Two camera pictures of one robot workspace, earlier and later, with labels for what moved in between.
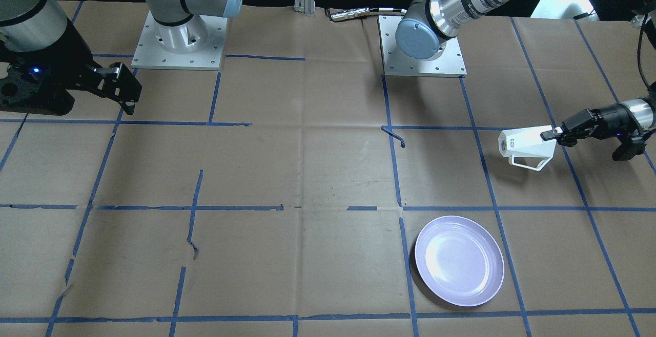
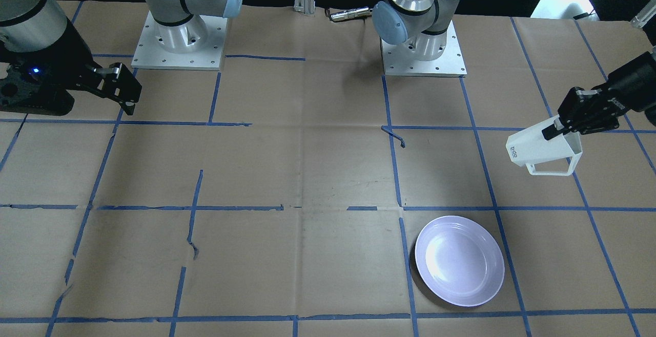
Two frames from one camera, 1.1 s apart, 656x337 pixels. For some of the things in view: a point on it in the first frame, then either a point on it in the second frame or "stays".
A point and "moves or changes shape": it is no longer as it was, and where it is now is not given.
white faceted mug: x=525 y=148 moves or changes shape
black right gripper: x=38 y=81 stays
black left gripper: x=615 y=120 to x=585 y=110
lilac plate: x=458 y=260 stays
